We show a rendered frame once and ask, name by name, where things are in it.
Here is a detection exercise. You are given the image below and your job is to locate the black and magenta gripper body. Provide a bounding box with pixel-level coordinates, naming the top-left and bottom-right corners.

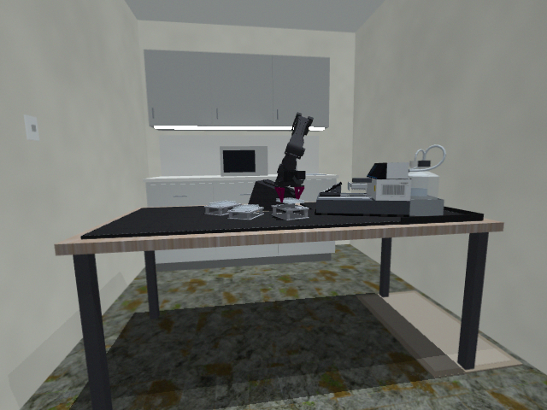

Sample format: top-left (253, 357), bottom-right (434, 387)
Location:
top-left (274, 181), bottom-right (304, 188)

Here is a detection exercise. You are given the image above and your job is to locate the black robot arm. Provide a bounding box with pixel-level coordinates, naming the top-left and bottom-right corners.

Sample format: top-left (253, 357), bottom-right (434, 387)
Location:
top-left (263, 112), bottom-right (314, 186)

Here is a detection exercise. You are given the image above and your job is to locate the white well plate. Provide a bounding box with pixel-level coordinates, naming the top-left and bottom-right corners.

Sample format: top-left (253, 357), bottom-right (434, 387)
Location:
top-left (232, 204), bottom-right (259, 211)
top-left (276, 197), bottom-right (304, 204)
top-left (209, 201), bottom-right (236, 207)

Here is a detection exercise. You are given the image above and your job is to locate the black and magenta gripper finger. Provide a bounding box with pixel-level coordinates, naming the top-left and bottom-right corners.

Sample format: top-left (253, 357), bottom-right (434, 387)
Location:
top-left (274, 187), bottom-right (285, 202)
top-left (294, 187), bottom-right (304, 199)

